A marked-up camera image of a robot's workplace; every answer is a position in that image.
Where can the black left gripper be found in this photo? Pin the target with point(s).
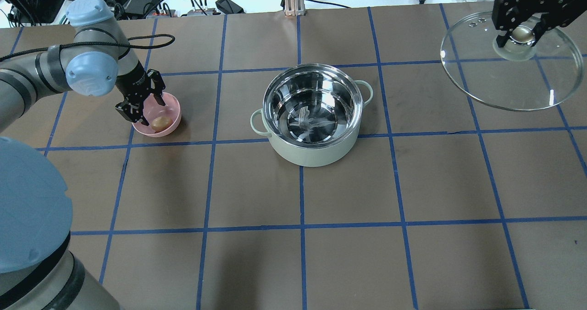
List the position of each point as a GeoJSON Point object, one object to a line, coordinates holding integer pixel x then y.
{"type": "Point", "coordinates": [131, 84]}

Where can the brown egg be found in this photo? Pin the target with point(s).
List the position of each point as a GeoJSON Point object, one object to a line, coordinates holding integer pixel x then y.
{"type": "Point", "coordinates": [159, 124]}

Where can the glass pot lid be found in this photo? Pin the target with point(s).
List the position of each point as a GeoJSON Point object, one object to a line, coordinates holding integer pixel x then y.
{"type": "Point", "coordinates": [523, 75]}

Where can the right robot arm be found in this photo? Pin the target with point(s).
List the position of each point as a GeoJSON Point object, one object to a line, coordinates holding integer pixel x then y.
{"type": "Point", "coordinates": [507, 15]}

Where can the pale green cooking pot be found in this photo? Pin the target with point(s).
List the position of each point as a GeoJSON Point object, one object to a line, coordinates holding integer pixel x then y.
{"type": "Point", "coordinates": [311, 113]}

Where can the pink bowl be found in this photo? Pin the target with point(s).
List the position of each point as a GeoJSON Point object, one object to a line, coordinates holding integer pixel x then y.
{"type": "Point", "coordinates": [153, 109]}

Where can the black power adapter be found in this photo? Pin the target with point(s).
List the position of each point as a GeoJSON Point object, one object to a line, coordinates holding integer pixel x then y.
{"type": "Point", "coordinates": [229, 7]}

